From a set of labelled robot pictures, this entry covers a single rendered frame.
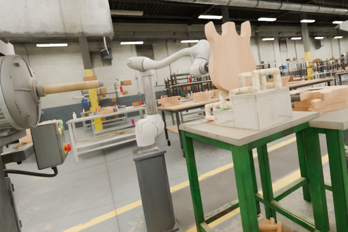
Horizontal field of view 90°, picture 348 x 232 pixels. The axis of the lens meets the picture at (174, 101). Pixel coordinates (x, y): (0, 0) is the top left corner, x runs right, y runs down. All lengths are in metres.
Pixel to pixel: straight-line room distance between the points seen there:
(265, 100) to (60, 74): 11.59
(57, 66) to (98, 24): 11.49
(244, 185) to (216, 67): 0.59
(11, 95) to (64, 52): 11.61
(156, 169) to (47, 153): 0.85
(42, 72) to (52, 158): 11.27
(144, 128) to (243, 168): 0.90
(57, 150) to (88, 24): 0.60
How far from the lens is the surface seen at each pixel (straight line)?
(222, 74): 1.03
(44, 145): 1.00
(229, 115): 1.01
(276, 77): 1.05
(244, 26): 1.26
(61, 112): 11.89
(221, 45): 1.06
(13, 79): 0.69
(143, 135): 1.52
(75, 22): 0.67
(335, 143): 1.26
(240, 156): 0.84
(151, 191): 1.63
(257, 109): 0.89
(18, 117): 0.71
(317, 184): 1.39
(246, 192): 0.92
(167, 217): 1.78
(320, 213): 1.48
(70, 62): 12.09
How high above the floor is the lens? 1.17
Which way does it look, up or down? 3 degrees down
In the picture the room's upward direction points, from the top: 9 degrees counter-clockwise
